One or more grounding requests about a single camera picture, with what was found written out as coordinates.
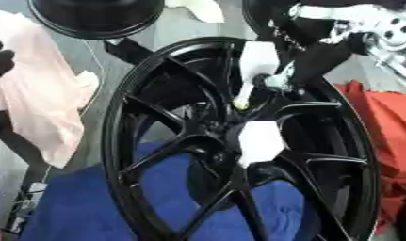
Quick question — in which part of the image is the dark tripod leg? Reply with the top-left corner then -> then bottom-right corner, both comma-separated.
0,109 -> 55,233

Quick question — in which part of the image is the red cloth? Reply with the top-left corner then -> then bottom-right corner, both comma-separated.
333,79 -> 406,234

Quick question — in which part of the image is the pale pink cloth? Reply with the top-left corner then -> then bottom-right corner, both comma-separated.
0,8 -> 103,169

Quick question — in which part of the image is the white pin with pale stem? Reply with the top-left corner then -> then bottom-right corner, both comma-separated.
230,40 -> 284,111
235,120 -> 288,169

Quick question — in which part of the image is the black spoked wheel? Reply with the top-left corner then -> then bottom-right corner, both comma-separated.
98,36 -> 382,241

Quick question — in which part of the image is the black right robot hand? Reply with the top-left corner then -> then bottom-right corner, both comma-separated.
253,31 -> 374,97

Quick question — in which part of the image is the white sheet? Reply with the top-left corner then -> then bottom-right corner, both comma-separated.
164,0 -> 228,24

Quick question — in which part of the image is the black stand bar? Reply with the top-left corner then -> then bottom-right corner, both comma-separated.
102,37 -> 156,66

